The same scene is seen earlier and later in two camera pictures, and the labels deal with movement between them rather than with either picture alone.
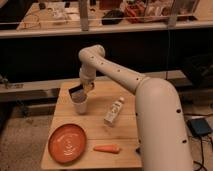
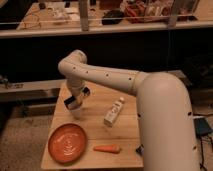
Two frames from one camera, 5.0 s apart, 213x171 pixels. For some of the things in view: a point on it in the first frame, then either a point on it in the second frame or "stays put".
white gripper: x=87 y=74 → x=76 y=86
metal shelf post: x=83 y=11 stays put
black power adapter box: x=198 y=127 stays put
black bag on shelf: x=112 y=17 stays put
